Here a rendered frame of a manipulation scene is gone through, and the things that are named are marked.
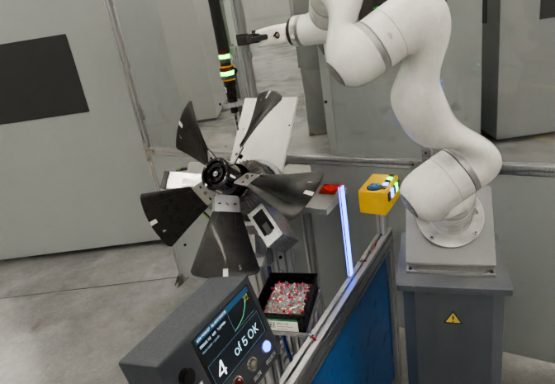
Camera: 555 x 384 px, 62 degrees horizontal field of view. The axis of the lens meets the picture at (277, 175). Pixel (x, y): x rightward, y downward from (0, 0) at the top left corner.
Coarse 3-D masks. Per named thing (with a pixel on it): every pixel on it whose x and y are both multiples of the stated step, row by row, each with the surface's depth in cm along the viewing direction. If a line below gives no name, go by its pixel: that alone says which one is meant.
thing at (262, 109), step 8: (264, 96) 166; (272, 96) 159; (280, 96) 155; (256, 104) 172; (264, 104) 161; (272, 104) 156; (256, 112) 165; (264, 112) 157; (256, 120) 159; (248, 128) 168; (248, 136) 158; (240, 144) 160
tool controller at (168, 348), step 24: (216, 288) 90; (240, 288) 89; (192, 312) 84; (216, 312) 83; (240, 312) 87; (168, 336) 79; (192, 336) 78; (216, 336) 82; (240, 336) 86; (264, 336) 92; (120, 360) 78; (144, 360) 74; (168, 360) 73; (192, 360) 77; (240, 360) 85; (264, 360) 91
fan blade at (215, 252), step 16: (208, 224) 155; (224, 224) 156; (240, 224) 158; (208, 240) 153; (224, 240) 153; (240, 240) 155; (208, 256) 151; (224, 256) 152; (240, 256) 153; (192, 272) 150; (208, 272) 150; (240, 272) 150; (256, 272) 151
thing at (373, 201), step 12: (372, 180) 169; (384, 180) 168; (396, 180) 169; (360, 192) 163; (372, 192) 160; (384, 192) 158; (396, 192) 170; (360, 204) 165; (372, 204) 162; (384, 204) 160
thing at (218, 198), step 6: (216, 198) 159; (222, 198) 160; (228, 198) 160; (234, 198) 161; (216, 204) 158; (222, 204) 159; (216, 210) 157; (222, 210) 158; (228, 210) 159; (234, 210) 160
